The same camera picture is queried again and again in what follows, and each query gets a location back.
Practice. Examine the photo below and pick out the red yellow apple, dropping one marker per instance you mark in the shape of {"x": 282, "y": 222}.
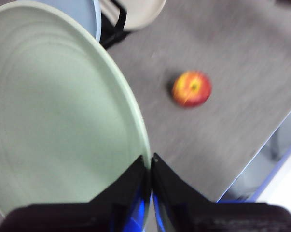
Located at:
{"x": 192, "y": 89}

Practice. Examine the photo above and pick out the black plate rack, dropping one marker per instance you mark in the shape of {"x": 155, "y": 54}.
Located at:
{"x": 114, "y": 36}

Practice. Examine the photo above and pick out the blue plate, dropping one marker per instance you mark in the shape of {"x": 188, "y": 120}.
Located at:
{"x": 87, "y": 14}

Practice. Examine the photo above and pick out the green plate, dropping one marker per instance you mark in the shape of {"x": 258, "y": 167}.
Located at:
{"x": 51, "y": 96}

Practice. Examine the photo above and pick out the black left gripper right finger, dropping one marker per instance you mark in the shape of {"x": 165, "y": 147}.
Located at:
{"x": 220, "y": 217}

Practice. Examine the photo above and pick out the beige plate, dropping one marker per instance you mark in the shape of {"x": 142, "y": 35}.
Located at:
{"x": 140, "y": 12}

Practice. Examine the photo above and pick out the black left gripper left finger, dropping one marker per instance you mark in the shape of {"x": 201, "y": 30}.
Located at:
{"x": 87, "y": 217}

